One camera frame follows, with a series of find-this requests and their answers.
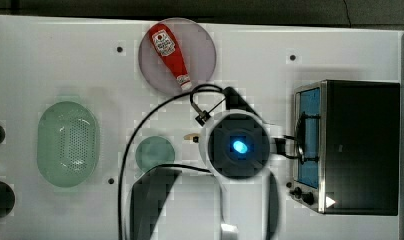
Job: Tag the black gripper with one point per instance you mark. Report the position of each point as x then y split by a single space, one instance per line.
280 146

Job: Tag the black toaster oven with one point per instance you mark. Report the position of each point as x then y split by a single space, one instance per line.
347 147

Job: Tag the black cup lower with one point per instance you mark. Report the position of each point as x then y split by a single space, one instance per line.
7 199

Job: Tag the green oval colander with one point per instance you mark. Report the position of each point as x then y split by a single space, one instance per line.
68 144

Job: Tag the peeled toy banana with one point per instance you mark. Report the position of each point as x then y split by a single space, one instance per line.
191 136

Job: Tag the red ketchup bottle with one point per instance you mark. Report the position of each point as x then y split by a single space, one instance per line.
168 50

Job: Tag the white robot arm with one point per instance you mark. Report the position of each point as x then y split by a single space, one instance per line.
236 147

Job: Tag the green mug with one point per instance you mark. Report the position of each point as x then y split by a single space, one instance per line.
154 151

